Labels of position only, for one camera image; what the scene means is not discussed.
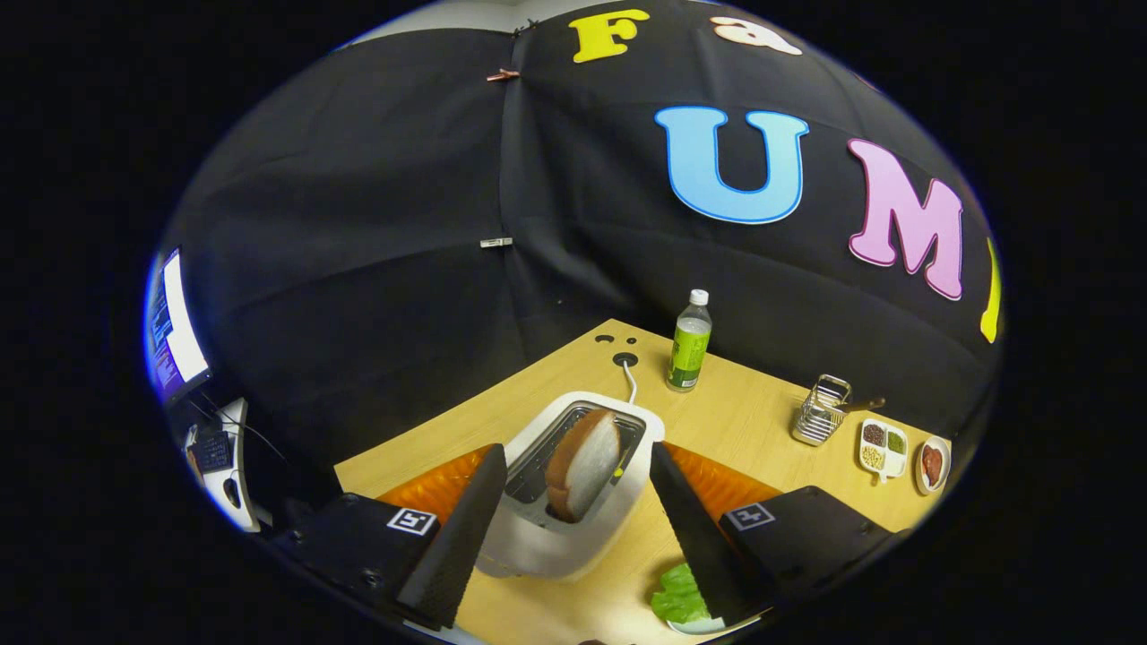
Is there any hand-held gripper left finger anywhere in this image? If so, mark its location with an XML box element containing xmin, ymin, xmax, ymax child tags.
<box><xmin>269</xmin><ymin>443</ymin><xmax>509</xmax><ymax>631</ymax></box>

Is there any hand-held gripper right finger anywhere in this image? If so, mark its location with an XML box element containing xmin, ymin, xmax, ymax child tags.
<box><xmin>650</xmin><ymin>441</ymin><xmax>897</xmax><ymax>628</ymax></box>

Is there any green lettuce leaf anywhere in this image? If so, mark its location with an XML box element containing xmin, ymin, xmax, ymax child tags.
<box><xmin>650</xmin><ymin>562</ymin><xmax>711</xmax><ymax>625</ymax></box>

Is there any plain bread slice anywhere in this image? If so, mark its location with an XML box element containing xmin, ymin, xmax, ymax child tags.
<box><xmin>545</xmin><ymin>409</ymin><xmax>622</xmax><ymax>524</ymax></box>

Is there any pale green round plate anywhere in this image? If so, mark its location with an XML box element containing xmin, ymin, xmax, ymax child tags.
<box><xmin>668</xmin><ymin>614</ymin><xmax>772</xmax><ymax>637</ymax></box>

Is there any white toaster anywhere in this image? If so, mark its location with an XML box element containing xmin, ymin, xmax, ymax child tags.
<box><xmin>475</xmin><ymin>391</ymin><xmax>666</xmax><ymax>581</ymax></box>

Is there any green label drink bottle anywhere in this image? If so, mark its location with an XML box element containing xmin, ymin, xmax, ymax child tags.
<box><xmin>665</xmin><ymin>288</ymin><xmax>713</xmax><ymax>393</ymax></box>

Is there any white divided bean dish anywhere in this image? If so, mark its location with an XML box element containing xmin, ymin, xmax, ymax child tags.
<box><xmin>858</xmin><ymin>417</ymin><xmax>910</xmax><ymax>485</ymax></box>

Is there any white side desk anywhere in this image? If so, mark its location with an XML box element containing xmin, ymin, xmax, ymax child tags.
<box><xmin>184</xmin><ymin>399</ymin><xmax>263</xmax><ymax>535</ymax></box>

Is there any black keyboard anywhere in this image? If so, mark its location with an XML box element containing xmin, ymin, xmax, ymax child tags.
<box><xmin>192</xmin><ymin>430</ymin><xmax>235</xmax><ymax>474</ymax></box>

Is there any white oval plate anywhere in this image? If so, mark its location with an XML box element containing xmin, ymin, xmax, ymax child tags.
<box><xmin>914</xmin><ymin>435</ymin><xmax>953</xmax><ymax>496</ymax></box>

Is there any black backdrop cloth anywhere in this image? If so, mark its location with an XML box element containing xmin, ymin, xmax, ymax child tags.
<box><xmin>157</xmin><ymin>0</ymin><xmax>1005</xmax><ymax>529</ymax></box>

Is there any computer monitor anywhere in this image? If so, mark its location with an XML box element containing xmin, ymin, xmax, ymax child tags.
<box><xmin>143</xmin><ymin>248</ymin><xmax>213</xmax><ymax>406</ymax></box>

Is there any metal wire utensil holder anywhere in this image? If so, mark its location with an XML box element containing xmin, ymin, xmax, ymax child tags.
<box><xmin>790</xmin><ymin>374</ymin><xmax>852</xmax><ymax>447</ymax></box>

